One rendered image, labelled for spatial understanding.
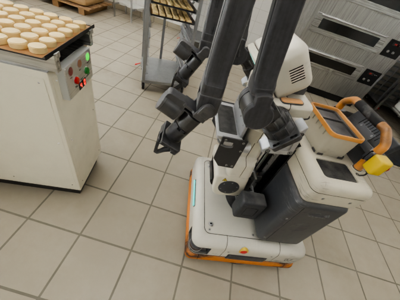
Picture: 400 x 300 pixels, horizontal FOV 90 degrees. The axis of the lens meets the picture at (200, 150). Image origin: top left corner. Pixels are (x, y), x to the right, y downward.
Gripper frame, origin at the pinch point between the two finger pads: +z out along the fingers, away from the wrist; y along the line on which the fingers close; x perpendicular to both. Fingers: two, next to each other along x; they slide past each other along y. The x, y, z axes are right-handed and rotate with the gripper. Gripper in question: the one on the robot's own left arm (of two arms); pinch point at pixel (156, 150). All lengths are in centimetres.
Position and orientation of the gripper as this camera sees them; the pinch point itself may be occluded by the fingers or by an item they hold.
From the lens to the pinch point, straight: 67.9
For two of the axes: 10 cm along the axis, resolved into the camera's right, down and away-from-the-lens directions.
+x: 7.5, 4.9, 4.5
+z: -6.7, 5.3, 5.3
